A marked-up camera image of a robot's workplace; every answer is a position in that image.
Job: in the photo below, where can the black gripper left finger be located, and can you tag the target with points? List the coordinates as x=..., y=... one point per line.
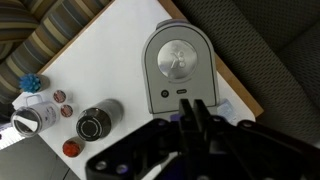
x=143, y=146

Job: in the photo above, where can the wooden table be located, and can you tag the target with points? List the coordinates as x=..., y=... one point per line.
x=240, y=91

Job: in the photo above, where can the small glass jar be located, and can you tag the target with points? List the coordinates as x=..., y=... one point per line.
x=40, y=116

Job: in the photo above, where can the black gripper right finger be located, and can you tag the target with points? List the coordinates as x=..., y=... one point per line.
x=253, y=150

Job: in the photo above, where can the dark jar with black lid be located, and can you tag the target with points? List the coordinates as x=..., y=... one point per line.
x=96, y=121

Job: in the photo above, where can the striped sofa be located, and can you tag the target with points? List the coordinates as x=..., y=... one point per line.
x=56, y=30

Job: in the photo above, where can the blue tea box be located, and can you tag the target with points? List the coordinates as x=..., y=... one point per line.
x=228, y=111

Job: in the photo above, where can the striped cushion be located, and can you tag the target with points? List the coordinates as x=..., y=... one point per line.
x=16, y=23

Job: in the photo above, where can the grey pod coffee maker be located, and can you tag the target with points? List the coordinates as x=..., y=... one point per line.
x=180, y=83

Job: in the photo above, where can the white board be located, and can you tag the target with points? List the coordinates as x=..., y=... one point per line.
x=110, y=60

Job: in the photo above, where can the dark grey sofa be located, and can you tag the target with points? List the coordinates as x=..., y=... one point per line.
x=273, y=60

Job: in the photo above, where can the coffee pod with foil lid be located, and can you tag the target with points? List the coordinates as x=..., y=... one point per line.
x=59, y=96
x=66, y=110

